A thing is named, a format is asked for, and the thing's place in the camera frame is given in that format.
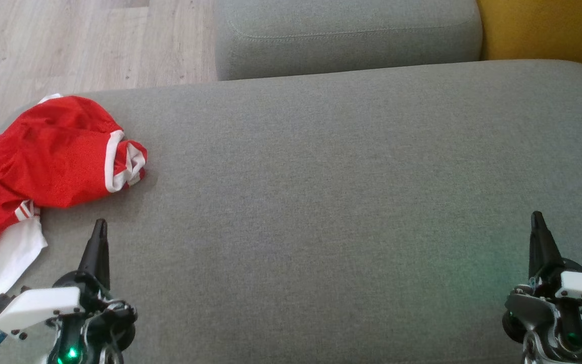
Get red jersey with white trim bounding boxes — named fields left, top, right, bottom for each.
left=0, top=94, right=148, bottom=238

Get red shorts with white panel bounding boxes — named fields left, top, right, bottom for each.
left=0, top=200, right=48, bottom=309

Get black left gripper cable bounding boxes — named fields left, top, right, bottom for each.
left=83, top=296, right=138, bottom=364

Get large yellow sofa back cushion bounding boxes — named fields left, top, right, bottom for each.
left=477, top=0, right=582, bottom=81

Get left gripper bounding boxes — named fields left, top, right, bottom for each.
left=47, top=218, right=138, bottom=364

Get large grey sofa seat cushion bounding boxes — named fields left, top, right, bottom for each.
left=0, top=60, right=582, bottom=364

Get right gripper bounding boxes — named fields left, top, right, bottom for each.
left=503, top=211, right=582, bottom=364

